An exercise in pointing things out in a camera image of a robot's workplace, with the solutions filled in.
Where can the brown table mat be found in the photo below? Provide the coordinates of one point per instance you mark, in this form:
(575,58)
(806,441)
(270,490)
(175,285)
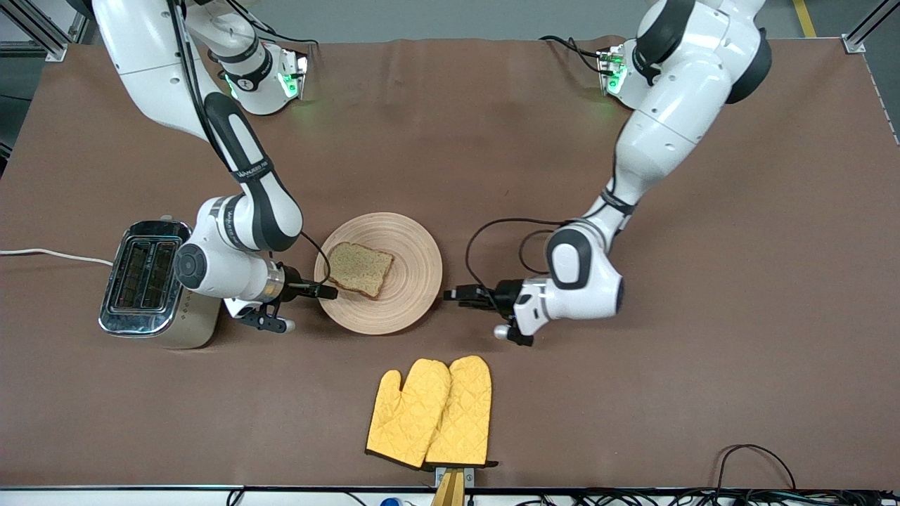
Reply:
(492,176)

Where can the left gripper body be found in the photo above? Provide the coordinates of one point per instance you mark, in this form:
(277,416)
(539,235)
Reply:
(502,295)

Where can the yellow quilted oven mitt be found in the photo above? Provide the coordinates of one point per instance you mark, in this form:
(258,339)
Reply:
(408,414)
(464,414)

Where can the brown bread slice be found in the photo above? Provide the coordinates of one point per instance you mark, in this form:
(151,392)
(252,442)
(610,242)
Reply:
(360,268)

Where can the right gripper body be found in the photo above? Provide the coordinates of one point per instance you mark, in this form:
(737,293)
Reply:
(292,287)

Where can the beige chrome two-slot toaster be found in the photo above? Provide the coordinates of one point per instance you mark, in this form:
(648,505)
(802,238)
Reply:
(140,281)

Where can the aluminium frame profile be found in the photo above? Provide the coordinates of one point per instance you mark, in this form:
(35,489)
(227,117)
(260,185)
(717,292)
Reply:
(42,31)
(868,28)

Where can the round wooden plate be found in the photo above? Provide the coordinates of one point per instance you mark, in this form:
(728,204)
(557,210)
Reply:
(415,281)

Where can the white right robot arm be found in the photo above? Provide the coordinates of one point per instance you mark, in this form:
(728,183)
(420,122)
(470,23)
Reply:
(151,63)

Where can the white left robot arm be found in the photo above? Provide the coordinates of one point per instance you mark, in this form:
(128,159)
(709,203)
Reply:
(675,119)

